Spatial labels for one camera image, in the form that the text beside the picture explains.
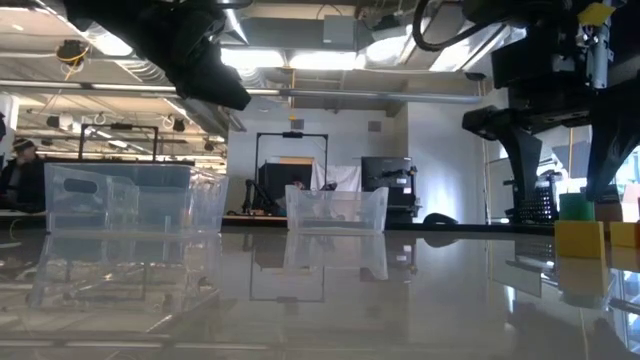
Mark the black frame rig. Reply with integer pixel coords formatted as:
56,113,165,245
78,123,160,162
253,131,330,214

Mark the white panel board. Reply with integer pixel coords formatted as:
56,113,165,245
487,148,521,221

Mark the tall green cylinder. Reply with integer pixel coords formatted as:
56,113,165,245
558,193,596,223

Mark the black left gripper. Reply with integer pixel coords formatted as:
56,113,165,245
64,0,252,111

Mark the clear plastic bin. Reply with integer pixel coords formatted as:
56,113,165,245
107,172,230,235
43,163,224,236
284,185,390,235

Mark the grey lamp shade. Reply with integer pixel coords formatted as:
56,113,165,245
542,139,592,179

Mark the black enclosure box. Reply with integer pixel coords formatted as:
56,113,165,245
258,162,314,214

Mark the white cloth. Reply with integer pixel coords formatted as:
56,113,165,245
310,163,362,192

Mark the black yellow cord reel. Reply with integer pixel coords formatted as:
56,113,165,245
54,39,91,69

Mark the cardboard box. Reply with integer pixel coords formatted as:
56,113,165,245
594,199,624,224

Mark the grey ceiling pipe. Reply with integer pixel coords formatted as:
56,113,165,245
0,78,484,105

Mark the yellow tape tag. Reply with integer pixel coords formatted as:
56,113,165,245
577,2,616,27

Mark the yellow wooden cube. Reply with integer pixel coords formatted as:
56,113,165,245
554,220,605,260
609,222,640,250

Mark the black cabinet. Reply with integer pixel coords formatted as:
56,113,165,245
360,155,419,225

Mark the ceiling light panel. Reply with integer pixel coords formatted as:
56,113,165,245
219,47,286,70
289,49,366,71

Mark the black perforated crate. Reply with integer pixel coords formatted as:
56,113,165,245
514,172,561,225

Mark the white rectangular air duct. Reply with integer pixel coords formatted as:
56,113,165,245
429,0,529,81

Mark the grey ceiling box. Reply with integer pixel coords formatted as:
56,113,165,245
322,14,359,49

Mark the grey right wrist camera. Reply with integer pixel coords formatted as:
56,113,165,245
579,24,615,91

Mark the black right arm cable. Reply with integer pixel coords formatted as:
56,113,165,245
412,0,501,53

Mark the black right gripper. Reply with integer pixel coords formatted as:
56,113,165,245
462,22,640,222

